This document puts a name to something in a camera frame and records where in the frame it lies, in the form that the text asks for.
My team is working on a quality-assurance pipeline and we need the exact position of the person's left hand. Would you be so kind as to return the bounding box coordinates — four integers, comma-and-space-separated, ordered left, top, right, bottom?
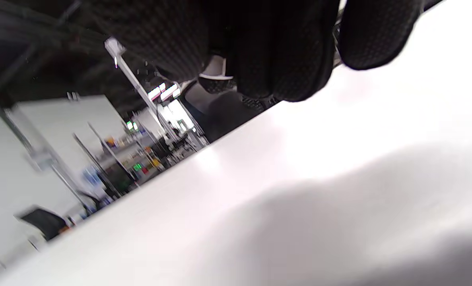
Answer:
198, 77, 236, 95

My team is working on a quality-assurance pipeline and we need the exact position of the person's right hand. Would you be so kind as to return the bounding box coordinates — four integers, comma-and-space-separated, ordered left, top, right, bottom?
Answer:
81, 0, 425, 103

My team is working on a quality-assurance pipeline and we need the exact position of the black round-top controller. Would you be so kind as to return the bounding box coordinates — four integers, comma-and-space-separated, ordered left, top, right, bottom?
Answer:
199, 55, 235, 80

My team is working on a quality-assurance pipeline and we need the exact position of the metal shelf rack with items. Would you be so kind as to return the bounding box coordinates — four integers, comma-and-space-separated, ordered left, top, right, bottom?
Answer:
73, 119, 208, 199

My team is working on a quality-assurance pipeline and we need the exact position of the white metal post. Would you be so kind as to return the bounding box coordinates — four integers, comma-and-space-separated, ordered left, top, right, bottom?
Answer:
104, 38, 210, 147

